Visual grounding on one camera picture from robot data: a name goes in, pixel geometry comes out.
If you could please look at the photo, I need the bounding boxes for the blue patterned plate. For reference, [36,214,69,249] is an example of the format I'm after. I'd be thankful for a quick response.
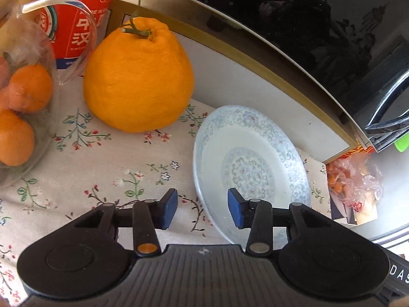
[193,105,311,246]

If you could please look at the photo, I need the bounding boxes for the black white Ganten carton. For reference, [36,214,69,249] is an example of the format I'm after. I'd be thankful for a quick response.
[330,192,378,228]

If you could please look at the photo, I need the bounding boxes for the floral tablecloth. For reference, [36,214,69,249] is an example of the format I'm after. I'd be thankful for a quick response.
[0,73,332,306]

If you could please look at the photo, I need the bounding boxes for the plastic bag of small oranges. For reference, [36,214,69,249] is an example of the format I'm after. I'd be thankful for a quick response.
[326,152,383,213]

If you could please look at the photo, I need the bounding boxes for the red gift box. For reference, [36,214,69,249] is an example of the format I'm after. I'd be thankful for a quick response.
[339,132,409,159]

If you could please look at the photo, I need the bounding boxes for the large orange citrus on table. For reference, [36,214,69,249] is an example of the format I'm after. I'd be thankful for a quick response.
[83,17,194,133]

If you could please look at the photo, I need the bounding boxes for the white gold-trimmed cabinet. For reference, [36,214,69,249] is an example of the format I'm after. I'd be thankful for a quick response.
[108,0,358,163]

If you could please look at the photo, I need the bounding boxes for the glass jar of small oranges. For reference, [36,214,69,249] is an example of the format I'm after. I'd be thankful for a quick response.
[1,0,96,187]

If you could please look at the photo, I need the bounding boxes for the black microwave oven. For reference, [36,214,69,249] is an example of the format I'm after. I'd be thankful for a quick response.
[191,0,408,148]

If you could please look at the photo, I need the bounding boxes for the red white paper cup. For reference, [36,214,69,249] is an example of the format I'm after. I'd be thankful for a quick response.
[39,0,112,69]

